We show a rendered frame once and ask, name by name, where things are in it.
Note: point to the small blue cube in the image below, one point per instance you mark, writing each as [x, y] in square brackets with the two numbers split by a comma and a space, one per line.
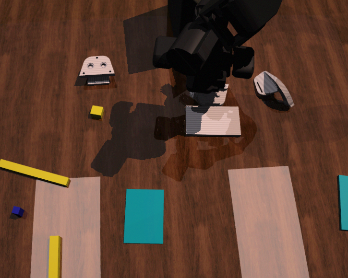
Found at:
[17, 211]

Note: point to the yellow flat bar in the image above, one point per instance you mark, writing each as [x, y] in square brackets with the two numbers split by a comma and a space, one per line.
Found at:
[33, 172]

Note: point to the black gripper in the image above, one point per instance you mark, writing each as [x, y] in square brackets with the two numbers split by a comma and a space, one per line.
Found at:
[242, 58]

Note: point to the pink plate with two round holes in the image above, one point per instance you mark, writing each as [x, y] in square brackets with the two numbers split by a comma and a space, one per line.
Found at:
[97, 70]

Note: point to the teal rectangular plate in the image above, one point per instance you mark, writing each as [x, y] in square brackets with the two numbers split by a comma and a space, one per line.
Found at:
[144, 216]

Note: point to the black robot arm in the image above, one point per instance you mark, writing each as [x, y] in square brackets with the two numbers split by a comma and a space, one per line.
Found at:
[191, 53]

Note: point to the pink trapezoid plate with holes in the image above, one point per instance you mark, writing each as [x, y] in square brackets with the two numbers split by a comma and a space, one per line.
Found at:
[213, 98]

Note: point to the teal rectangular block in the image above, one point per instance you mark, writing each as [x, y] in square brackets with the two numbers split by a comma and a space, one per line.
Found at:
[343, 201]

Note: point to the pink rectangular plate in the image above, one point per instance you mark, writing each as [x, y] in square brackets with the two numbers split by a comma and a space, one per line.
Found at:
[212, 121]

